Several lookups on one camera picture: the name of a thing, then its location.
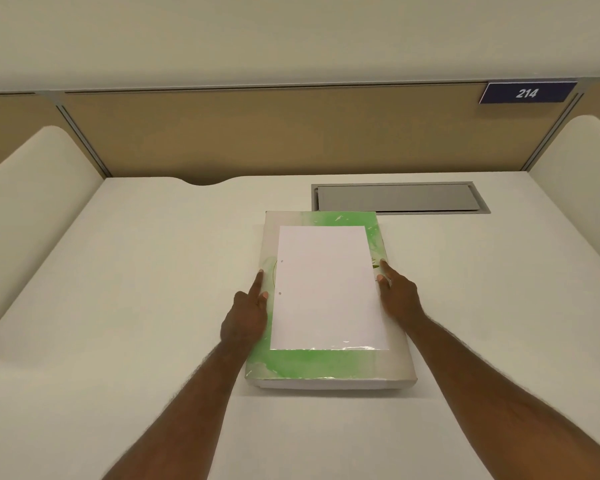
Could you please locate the person's right hand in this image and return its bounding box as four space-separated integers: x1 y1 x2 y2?
376 260 427 335

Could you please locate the person's left hand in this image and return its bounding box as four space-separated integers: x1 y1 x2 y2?
220 269 271 348

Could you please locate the green and white paper ream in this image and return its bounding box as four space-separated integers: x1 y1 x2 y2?
244 210 419 391

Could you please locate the person's right forearm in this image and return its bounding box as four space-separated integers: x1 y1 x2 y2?
406 317 600 480

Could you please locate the person's left forearm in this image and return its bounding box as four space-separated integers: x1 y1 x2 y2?
101 340 255 480

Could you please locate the white paper sheet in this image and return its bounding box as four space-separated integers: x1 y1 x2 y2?
270 225 392 351

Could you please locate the beige partition panel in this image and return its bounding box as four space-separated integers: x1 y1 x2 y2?
0 83 600 186

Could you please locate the white side divider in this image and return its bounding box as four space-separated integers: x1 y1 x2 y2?
0 125 105 346
527 115 600 291

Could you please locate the blue number sign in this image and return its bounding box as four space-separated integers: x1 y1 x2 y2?
478 82 579 105

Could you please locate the grey desk cable flap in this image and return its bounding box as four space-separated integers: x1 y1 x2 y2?
311 182 492 216

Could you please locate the grey metal partition post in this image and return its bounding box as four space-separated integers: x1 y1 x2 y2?
49 91 113 178
521 91 587 171

